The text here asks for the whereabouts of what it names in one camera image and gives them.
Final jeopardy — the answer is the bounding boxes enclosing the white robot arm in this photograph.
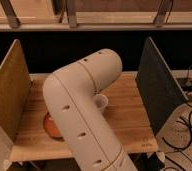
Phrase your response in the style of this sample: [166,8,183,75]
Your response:
[43,49,137,171]

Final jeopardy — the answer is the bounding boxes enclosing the right dark side board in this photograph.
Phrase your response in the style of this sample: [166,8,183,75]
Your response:
[136,37,188,135]

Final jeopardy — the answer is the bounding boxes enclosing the left wooden side board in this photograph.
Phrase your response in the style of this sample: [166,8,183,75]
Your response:
[0,39,31,142]

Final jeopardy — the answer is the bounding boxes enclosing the black floor cables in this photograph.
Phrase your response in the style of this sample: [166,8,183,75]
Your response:
[160,56,192,171]

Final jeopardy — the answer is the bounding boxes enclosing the wooden shelf rail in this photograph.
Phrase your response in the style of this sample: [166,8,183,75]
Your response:
[0,0,192,32]

